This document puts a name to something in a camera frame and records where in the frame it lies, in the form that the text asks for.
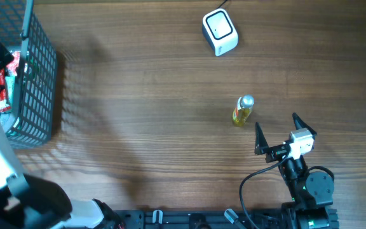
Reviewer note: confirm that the yellow oil bottle silver cap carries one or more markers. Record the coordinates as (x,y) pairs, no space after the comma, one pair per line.
(242,110)

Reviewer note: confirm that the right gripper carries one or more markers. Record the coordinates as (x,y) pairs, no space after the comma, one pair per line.
(274,152)

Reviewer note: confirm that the green 3M gloves packet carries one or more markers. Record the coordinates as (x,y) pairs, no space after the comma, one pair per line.
(10,87)

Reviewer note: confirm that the dark grey mesh basket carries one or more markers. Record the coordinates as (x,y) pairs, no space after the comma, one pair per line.
(34,86)

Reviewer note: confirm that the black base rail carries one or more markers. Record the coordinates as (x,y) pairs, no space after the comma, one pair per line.
(261,218)

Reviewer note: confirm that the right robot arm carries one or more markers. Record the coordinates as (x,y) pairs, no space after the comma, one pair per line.
(311,188)

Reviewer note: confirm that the white barcode scanner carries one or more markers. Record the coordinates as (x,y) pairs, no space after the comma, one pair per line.
(219,31)

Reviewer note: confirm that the red white tube packet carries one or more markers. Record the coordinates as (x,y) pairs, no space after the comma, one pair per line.
(5,106)

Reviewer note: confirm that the red drink carton cup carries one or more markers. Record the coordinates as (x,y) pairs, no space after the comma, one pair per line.
(13,66)

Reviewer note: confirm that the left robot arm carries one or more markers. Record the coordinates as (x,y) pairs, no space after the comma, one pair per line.
(28,201)

